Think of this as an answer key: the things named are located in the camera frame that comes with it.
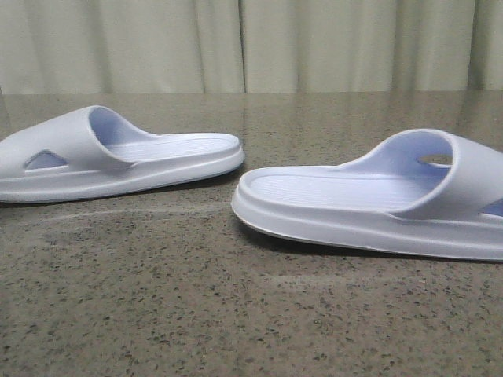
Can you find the light blue slipper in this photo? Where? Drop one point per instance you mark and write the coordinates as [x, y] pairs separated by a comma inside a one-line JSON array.
[[423, 191], [95, 152]]

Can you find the beige background curtain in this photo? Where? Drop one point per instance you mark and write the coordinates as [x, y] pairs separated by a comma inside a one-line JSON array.
[[249, 46]]

